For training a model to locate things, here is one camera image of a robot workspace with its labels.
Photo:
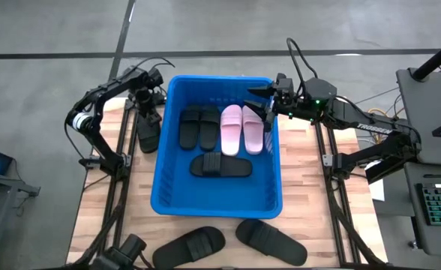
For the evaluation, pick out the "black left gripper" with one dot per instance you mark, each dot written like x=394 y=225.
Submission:
x=146 y=101

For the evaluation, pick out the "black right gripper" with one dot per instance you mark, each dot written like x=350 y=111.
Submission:
x=291 y=107

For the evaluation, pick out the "black rubber slide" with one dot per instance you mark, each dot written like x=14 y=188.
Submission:
x=189 y=129
x=148 y=138
x=209 y=131
x=271 y=242
x=224 y=167
x=188 y=247

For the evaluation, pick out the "pink rubber slide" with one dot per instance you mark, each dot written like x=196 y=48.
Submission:
x=253 y=131
x=231 y=131

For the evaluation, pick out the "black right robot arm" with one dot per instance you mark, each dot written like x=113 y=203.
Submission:
x=374 y=127

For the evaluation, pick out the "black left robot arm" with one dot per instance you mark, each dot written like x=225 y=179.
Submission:
x=104 y=90

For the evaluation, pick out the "blue plastic bin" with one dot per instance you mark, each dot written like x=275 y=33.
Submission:
x=220 y=195

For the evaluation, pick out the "black boxy device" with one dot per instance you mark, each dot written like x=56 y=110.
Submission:
x=130 y=245

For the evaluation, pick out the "white paper sheet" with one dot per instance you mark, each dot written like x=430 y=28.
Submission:
x=377 y=191

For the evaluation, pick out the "dark grey desk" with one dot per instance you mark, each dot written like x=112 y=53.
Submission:
x=423 y=105

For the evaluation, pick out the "black pole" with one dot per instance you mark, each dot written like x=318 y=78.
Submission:
x=434 y=60

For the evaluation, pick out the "grey keyboard desk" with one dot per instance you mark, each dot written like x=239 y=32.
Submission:
x=430 y=240

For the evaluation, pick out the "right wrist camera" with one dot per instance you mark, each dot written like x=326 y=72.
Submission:
x=284 y=84

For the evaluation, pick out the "white metal bracket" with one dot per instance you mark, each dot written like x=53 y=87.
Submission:
x=327 y=160

